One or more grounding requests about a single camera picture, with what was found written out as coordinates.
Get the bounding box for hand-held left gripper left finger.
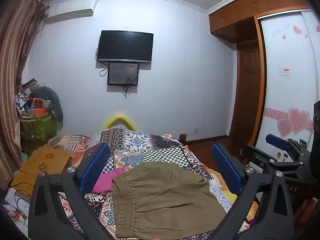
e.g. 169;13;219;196
28;142;112;240

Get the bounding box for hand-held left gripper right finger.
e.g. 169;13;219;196
211;142;297;240

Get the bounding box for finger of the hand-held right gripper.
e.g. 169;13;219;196
240;144;305;173
265;133;311;156

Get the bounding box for olive green pants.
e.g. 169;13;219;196
110;161;237;239

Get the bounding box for pink cloth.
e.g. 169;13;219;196
91;167;127;194

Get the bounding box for orange yellow fleece blanket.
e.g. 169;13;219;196
206;167;260;232

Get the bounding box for white sliding door with hearts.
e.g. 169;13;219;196
257;10;320;162

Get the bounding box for yellow pillow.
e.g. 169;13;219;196
104;114;139;132

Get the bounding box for orange cardboard box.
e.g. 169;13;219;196
11;146;72;188

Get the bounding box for brown wooden door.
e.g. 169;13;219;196
229;42;263;145

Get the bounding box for patchwork printed blanket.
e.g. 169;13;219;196
42;126;260;240

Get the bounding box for green bag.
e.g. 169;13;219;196
20;115;59;143

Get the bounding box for pile of clutter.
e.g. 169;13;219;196
15;78;52;118

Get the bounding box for striped brown curtain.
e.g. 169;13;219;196
0;0;50;180

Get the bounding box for wooden wardrobe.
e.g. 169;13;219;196
209;0;310;148

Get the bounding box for white air conditioner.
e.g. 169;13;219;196
46;0;97;19

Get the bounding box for black floor cable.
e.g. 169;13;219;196
12;189;32;219

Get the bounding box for small black wall monitor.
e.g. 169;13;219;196
107;62;140;86

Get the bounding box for black wall television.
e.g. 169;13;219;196
96;30;154;64

